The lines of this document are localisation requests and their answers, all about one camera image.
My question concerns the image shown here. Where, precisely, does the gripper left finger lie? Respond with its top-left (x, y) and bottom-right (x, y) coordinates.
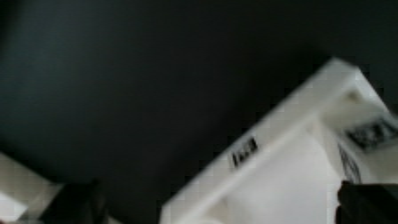
top-left (37, 180), bottom-right (108, 224)

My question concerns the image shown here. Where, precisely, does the white U-shaped obstacle fence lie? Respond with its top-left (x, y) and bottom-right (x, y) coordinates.
top-left (0, 153), bottom-right (64, 224)

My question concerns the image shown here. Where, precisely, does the white square table top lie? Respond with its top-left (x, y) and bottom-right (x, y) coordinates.
top-left (158, 56), bottom-right (398, 224)

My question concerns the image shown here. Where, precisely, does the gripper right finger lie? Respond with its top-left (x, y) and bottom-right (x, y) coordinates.
top-left (334, 181), bottom-right (398, 224)

